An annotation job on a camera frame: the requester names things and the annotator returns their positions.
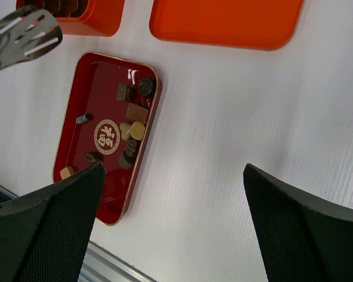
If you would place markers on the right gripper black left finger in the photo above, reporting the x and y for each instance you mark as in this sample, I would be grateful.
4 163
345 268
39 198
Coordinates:
44 235

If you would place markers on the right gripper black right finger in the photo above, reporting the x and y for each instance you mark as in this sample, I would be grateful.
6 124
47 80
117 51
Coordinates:
301 237

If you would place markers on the metal tongs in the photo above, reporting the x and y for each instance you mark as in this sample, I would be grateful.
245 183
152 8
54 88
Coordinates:
27 34

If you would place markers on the orange tin lid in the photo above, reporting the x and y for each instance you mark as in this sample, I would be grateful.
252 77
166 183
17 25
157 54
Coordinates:
264 25

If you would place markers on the orange chocolate tin box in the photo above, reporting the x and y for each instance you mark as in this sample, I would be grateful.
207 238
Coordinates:
91 17

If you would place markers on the tan Sweet square chocolate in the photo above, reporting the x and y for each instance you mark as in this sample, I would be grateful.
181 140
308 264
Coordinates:
66 172

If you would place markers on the dark ridged cup chocolate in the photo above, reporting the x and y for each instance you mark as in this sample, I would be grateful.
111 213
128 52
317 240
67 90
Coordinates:
128 157

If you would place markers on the dark striped chocolate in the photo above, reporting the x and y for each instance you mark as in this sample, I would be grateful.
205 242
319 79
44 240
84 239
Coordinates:
83 118

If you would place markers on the tan heart chocolate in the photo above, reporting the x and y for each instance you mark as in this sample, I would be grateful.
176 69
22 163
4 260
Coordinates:
125 131

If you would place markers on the tan round disc chocolate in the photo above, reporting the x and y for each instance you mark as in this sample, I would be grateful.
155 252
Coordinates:
137 131

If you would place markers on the brown rectangular chocolate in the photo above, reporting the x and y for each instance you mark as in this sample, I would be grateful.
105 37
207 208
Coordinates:
137 113

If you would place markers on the dark brown cube chocolate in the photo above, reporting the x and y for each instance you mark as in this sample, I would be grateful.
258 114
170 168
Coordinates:
125 93

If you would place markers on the dark round chocolate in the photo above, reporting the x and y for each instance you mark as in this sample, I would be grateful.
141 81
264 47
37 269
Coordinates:
147 87

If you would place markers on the red tray with gold rim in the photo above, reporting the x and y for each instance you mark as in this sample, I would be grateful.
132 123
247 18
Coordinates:
93 91

